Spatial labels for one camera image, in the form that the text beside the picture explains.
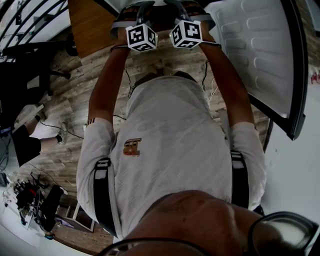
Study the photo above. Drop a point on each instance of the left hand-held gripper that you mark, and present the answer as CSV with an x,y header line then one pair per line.
x,y
141,36

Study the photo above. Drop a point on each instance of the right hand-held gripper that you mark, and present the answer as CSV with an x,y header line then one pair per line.
x,y
187,32

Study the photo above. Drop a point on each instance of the person's left forearm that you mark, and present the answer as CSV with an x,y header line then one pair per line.
x,y
107,85

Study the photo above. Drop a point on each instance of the person's right forearm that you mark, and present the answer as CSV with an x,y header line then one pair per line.
x,y
225,82

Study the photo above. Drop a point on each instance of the person's left hand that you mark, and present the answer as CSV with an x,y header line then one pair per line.
x,y
128,15

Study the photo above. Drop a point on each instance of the person's right hand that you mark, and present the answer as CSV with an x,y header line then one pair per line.
x,y
196,9

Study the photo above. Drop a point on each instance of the black wristband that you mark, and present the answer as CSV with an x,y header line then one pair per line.
x,y
120,47
212,44

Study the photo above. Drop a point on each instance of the person's left shoe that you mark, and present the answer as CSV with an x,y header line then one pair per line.
x,y
159,68

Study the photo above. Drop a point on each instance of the person's dark shorts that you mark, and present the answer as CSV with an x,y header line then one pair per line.
x,y
186,74

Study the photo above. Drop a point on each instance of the wooden cabinet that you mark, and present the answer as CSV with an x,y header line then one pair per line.
x,y
87,27

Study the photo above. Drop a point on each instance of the black cart wheel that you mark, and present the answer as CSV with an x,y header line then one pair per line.
x,y
71,47

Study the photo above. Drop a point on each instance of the person's white t-shirt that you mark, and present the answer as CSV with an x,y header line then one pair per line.
x,y
170,140

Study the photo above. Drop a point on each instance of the black metal railing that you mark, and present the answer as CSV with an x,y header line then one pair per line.
x,y
32,22

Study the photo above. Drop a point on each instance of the black office chair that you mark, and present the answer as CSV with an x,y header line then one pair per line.
x,y
22,82

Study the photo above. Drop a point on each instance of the white cap with red print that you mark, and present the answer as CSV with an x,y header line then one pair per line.
x,y
315,77

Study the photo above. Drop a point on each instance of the small blue device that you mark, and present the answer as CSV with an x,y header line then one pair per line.
x,y
5,132

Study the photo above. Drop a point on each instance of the person's head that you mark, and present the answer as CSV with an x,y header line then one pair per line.
x,y
200,220

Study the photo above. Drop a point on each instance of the black handheld device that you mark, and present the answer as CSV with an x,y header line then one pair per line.
x,y
51,207

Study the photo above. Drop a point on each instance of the purple packet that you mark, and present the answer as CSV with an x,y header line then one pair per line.
x,y
63,222

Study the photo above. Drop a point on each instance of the black-rimmed eyeglasses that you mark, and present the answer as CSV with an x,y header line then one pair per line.
x,y
287,232

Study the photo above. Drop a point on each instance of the white open frame box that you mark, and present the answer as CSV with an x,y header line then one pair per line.
x,y
82,220

